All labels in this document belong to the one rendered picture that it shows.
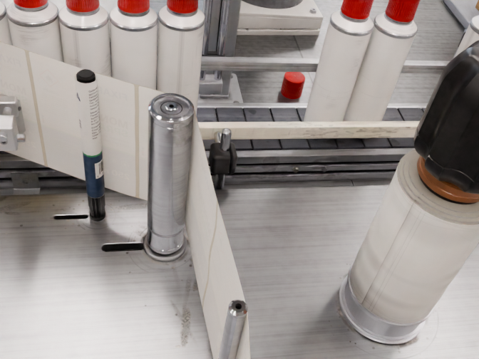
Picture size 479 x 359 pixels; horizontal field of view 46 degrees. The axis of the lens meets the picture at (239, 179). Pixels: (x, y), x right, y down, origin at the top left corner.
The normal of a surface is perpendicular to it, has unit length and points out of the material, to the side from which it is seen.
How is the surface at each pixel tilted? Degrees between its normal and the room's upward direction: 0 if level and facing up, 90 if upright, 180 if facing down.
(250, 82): 0
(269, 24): 90
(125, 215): 0
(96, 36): 90
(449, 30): 0
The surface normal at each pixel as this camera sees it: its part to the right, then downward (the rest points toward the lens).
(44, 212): 0.12, -0.69
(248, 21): 0.20, 0.72
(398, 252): -0.72, 0.46
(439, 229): -0.36, 0.66
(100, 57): 0.67, 0.58
